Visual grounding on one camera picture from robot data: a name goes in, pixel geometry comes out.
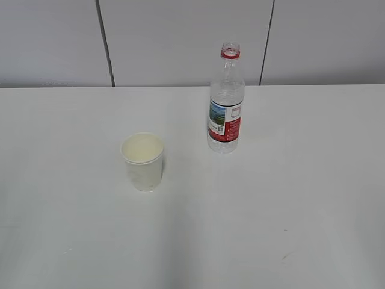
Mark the white paper cup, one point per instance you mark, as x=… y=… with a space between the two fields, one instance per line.
x=143 y=154

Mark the clear plastic water bottle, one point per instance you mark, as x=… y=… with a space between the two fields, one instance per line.
x=227 y=91

